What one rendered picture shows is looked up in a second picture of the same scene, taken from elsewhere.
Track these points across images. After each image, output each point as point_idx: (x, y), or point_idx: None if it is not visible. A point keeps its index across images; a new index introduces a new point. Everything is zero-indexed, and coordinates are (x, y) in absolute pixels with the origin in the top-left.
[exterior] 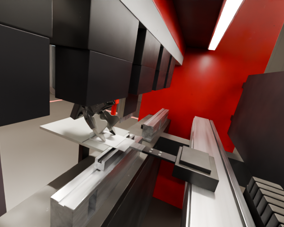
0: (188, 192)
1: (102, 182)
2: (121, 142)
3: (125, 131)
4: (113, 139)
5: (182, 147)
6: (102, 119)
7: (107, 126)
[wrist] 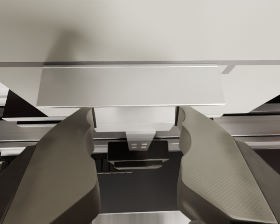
0: (105, 138)
1: None
2: (132, 123)
3: (238, 110)
4: (134, 113)
5: (165, 160)
6: (178, 182)
7: (180, 134)
